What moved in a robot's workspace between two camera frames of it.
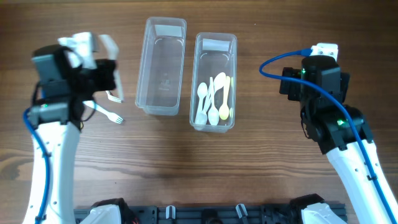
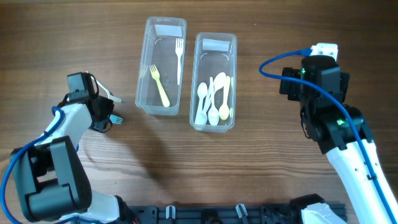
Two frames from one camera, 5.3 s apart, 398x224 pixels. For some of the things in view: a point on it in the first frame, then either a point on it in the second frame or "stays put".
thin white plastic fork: (113, 98) stays put
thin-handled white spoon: (203, 118) stays put
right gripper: (291, 88) stays put
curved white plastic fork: (114, 49) → (179, 51)
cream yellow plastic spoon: (224, 111) stays put
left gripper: (102, 72) → (99, 126)
